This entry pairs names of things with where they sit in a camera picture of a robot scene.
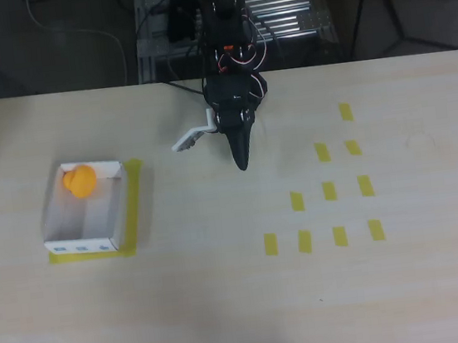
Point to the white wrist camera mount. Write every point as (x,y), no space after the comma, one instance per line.
(191,136)

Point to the aluminium profile rack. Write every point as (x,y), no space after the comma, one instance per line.
(284,10)

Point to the small yellow tape strip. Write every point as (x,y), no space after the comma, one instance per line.
(297,201)
(353,147)
(322,152)
(365,186)
(340,236)
(305,241)
(346,112)
(329,190)
(270,244)
(376,230)

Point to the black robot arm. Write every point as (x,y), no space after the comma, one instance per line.
(228,25)

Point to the black power brick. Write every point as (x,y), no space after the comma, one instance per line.
(181,18)

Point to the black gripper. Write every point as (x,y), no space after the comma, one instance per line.
(236,130)

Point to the yellow rubber duck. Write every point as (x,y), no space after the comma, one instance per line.
(82,181)

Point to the white cardboard box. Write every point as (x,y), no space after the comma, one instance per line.
(104,214)

